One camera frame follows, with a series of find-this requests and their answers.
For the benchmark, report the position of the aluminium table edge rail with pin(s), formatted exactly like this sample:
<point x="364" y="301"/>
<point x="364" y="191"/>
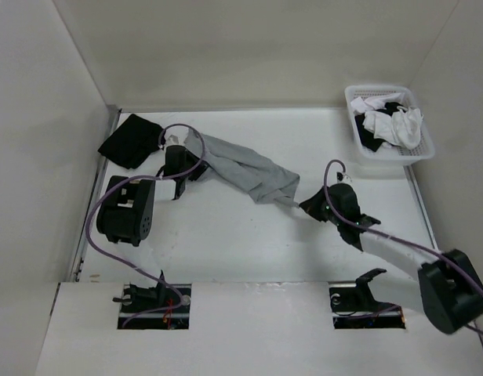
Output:
<point x="77" y="257"/>

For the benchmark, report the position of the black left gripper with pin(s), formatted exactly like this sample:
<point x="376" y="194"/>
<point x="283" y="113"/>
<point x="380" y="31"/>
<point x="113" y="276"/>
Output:
<point x="200" y="169"/>

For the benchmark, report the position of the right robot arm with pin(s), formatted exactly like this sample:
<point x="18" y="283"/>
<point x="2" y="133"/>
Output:
<point x="443" y="286"/>

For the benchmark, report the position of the white plastic laundry basket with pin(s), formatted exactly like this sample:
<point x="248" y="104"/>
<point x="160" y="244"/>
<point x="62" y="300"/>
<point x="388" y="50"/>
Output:
<point x="394" y="156"/>

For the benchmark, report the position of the folded black tank top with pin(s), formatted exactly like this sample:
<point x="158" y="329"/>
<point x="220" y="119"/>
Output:
<point x="132" y="142"/>

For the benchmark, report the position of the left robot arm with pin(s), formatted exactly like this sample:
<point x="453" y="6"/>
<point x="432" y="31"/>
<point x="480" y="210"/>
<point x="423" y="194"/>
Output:
<point x="125" y="215"/>

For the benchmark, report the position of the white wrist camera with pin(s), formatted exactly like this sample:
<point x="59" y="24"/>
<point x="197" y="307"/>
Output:
<point x="343" y="177"/>
<point x="171" y="139"/>

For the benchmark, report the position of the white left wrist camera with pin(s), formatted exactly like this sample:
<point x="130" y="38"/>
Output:
<point x="171" y="139"/>

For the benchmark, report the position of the grey tank top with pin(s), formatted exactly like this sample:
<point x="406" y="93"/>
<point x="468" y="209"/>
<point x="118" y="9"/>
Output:
<point x="252" y="173"/>

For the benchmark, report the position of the black tank top in basket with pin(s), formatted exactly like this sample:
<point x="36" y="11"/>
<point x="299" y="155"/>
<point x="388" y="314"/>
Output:
<point x="369" y="137"/>

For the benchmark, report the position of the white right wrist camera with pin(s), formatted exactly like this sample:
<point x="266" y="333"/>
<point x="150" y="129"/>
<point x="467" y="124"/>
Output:
<point x="343" y="177"/>

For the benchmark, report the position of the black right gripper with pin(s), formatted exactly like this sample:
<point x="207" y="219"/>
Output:
<point x="311" y="207"/>

